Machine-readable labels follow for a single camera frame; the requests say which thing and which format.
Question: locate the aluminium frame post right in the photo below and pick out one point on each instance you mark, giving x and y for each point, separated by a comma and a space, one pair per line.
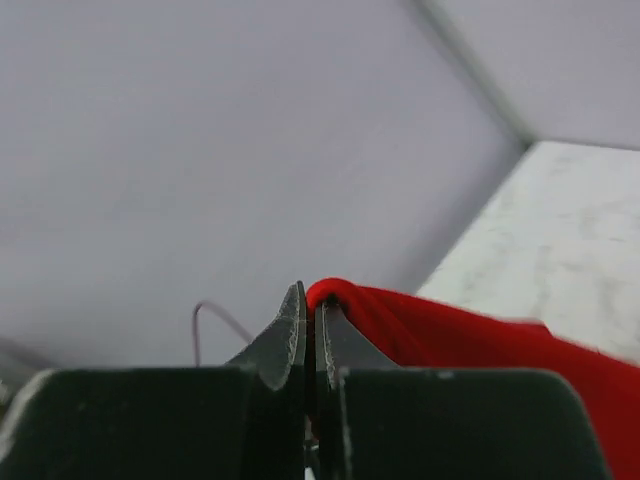
459, 51

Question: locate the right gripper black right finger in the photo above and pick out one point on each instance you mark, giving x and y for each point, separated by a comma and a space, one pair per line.
339, 345

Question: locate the red t-shirt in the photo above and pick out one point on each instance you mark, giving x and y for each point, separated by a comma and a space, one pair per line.
418, 332

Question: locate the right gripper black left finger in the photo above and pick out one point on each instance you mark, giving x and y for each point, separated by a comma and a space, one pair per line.
281, 346

